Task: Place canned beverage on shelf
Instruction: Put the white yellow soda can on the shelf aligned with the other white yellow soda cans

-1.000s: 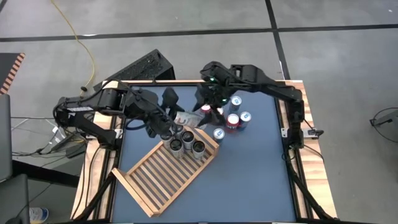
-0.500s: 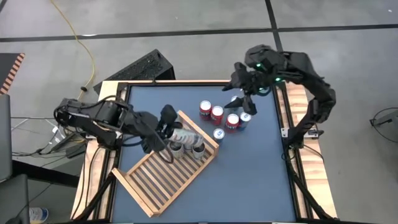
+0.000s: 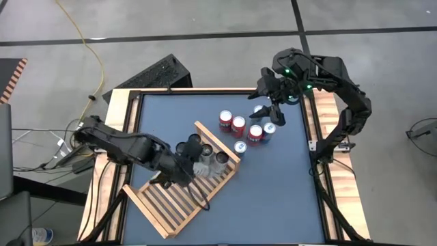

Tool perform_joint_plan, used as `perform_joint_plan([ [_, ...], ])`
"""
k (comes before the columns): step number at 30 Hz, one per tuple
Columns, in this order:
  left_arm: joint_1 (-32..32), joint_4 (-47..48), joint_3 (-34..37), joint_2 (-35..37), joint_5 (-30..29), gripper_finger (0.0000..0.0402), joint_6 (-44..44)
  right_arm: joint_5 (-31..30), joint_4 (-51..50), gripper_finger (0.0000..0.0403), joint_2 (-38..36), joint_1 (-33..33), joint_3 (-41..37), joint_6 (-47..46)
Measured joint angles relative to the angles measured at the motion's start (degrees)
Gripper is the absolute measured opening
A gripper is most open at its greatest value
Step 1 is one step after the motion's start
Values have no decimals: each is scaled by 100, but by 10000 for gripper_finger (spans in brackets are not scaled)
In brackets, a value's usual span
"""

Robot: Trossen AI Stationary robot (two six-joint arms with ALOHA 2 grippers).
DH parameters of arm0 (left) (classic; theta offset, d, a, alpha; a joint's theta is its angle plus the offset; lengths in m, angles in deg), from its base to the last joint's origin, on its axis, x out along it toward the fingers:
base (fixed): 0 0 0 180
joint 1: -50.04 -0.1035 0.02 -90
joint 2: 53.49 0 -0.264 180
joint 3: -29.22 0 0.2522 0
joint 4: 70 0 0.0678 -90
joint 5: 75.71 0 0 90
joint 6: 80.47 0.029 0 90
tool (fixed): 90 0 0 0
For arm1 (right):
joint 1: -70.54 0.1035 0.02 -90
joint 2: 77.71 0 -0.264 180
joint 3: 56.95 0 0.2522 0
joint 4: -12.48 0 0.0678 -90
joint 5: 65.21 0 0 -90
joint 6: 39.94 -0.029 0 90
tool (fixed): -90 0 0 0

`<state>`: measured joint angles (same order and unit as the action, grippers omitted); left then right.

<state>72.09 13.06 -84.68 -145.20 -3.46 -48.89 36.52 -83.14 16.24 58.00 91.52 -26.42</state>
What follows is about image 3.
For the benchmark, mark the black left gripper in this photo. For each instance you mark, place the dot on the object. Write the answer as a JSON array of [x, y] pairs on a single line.
[[174, 167]]

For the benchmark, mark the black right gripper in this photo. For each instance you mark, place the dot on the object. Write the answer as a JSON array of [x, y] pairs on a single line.
[[285, 90]]

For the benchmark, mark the white Celsius Tropical Vibe can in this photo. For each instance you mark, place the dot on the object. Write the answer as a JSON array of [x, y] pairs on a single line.
[[180, 147], [207, 150]]

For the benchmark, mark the white Celsius Arctic Vibe can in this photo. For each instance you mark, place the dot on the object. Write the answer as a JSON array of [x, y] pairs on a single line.
[[222, 160], [194, 136]]

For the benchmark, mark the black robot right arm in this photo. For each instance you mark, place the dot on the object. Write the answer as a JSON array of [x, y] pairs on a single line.
[[355, 102]]

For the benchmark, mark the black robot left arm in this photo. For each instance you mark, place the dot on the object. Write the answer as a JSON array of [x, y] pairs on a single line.
[[123, 147]]

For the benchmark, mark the wooden slatted shelf rack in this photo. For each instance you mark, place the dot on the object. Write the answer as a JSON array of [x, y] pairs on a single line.
[[147, 212]]

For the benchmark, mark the blue silver Red Bull can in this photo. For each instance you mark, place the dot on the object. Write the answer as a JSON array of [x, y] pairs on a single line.
[[268, 135], [257, 109], [240, 147]]

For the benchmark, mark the red Fanta can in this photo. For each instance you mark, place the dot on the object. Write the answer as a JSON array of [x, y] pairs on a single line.
[[238, 130], [225, 123], [254, 138]]

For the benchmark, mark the small black table clamp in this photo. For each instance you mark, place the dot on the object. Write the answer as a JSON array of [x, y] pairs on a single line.
[[169, 89]]

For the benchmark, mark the black power strip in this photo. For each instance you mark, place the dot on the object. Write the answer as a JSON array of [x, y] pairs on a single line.
[[68, 157]]

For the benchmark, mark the grey floor box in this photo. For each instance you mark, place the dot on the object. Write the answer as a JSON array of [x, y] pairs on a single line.
[[428, 131]]

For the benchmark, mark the white blue plastic container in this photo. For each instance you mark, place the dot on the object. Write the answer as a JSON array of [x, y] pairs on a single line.
[[42, 235]]

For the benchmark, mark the black mat with orange stripes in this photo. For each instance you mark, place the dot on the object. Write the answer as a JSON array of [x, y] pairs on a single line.
[[8, 73]]

